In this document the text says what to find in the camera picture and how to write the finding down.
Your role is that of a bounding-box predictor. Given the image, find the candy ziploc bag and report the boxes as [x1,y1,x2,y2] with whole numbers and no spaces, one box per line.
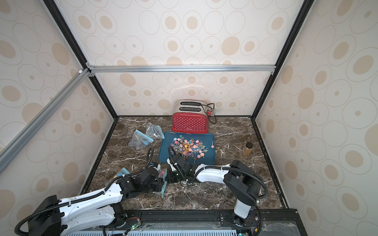
[128,129,154,149]
[158,169,167,198]
[145,123,165,140]
[114,168,130,178]

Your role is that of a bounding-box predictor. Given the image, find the teal rectangular tray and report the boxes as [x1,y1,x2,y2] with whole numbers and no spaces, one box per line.
[158,131,215,165]

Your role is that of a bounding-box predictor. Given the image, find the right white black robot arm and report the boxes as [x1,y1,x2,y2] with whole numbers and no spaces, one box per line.
[167,154,269,226]

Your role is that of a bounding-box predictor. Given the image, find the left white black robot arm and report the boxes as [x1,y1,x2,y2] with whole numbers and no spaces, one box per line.
[14,165,166,236]

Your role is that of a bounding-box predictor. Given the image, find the pile of loose candies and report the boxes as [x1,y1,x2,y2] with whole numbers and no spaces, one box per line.
[170,133,215,165]

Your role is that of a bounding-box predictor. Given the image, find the red polka dot toaster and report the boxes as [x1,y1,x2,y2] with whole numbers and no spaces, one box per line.
[172,100,209,134]

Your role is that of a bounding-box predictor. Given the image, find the brown bottle black cap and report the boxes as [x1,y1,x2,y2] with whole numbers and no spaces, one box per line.
[242,142,254,156]

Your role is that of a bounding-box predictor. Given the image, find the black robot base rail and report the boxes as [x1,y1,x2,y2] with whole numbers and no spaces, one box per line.
[53,208,308,236]

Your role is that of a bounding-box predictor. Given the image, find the horizontal aluminium frame bar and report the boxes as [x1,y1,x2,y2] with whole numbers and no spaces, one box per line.
[89,65,276,73]

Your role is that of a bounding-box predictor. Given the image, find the left slanted aluminium frame bar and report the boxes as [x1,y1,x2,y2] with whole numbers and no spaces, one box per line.
[1,68,89,172]

